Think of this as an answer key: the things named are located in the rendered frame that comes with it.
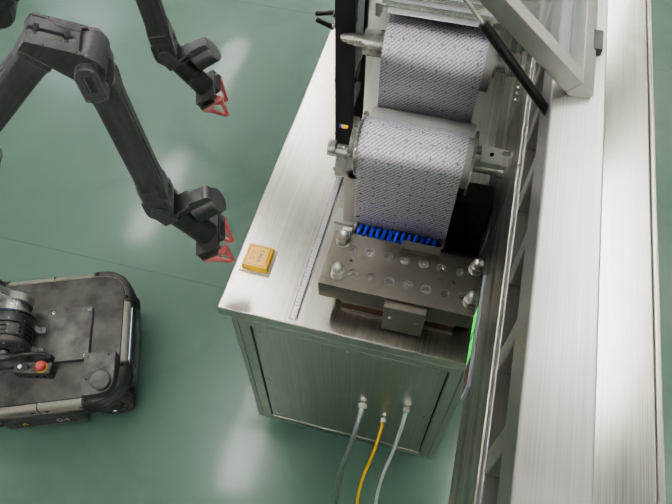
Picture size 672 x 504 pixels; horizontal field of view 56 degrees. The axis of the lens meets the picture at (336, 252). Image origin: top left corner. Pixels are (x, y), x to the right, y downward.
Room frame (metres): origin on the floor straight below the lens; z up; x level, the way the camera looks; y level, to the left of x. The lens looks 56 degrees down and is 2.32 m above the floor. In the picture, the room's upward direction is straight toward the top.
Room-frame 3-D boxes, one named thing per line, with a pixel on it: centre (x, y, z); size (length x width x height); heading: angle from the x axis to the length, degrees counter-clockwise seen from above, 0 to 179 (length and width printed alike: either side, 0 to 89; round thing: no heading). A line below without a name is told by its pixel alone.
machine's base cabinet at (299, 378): (1.91, -0.34, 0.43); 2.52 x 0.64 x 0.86; 166
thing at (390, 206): (0.93, -0.16, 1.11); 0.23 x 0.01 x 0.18; 76
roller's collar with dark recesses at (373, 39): (1.26, -0.10, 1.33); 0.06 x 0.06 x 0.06; 76
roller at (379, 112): (1.10, -0.21, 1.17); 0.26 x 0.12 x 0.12; 76
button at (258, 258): (0.92, 0.21, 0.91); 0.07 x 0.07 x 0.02; 76
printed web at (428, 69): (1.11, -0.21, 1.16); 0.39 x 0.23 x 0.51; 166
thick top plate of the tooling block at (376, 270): (0.80, -0.17, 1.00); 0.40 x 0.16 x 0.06; 76
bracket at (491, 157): (0.94, -0.35, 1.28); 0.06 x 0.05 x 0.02; 76
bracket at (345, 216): (1.06, -0.03, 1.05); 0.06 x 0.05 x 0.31; 76
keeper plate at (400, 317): (0.71, -0.16, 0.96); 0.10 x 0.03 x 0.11; 76
